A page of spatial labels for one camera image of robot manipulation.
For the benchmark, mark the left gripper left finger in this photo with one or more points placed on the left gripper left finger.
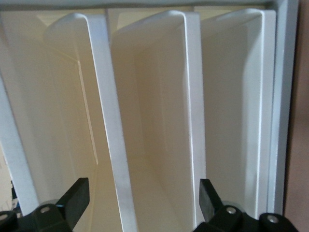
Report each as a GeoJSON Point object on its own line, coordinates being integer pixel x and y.
{"type": "Point", "coordinates": [72, 203]}

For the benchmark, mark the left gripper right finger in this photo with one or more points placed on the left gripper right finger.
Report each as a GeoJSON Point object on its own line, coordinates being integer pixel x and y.
{"type": "Point", "coordinates": [212, 207]}

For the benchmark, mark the white plastic drawer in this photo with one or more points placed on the white plastic drawer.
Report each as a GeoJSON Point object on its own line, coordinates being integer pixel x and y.
{"type": "Point", "coordinates": [157, 108]}
{"type": "Point", "coordinates": [229, 108]}
{"type": "Point", "coordinates": [60, 108]}
{"type": "Point", "coordinates": [14, 145]}

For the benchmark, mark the white drawer cabinet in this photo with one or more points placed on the white drawer cabinet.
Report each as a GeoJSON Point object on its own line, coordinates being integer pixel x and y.
{"type": "Point", "coordinates": [282, 96]}

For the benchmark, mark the brown table cover sheet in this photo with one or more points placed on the brown table cover sheet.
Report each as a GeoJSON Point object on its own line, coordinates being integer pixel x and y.
{"type": "Point", "coordinates": [304, 120]}

